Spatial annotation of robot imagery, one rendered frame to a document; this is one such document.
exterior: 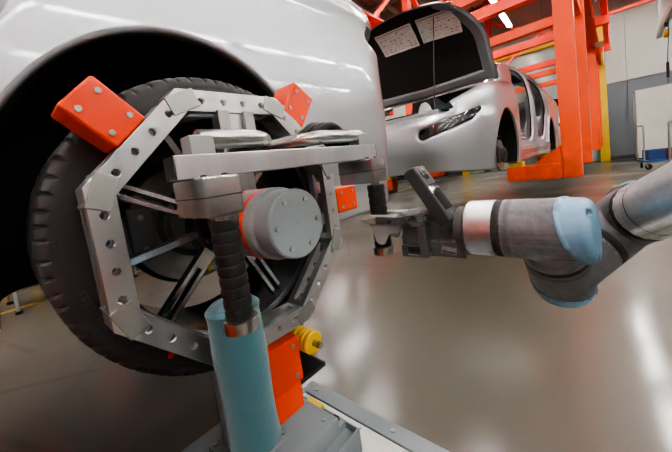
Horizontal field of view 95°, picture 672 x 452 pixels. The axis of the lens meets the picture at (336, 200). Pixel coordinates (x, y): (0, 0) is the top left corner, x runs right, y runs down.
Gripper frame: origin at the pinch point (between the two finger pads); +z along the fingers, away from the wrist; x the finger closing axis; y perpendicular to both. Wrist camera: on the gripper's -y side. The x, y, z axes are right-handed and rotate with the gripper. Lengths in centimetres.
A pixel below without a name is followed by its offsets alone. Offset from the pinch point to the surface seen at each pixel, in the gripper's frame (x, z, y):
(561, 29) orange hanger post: 344, -4, -116
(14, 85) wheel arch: -47, 38, -33
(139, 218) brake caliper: -31, 45, -6
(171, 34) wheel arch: -18, 39, -48
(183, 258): -21, 48, 7
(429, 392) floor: 50, 20, 83
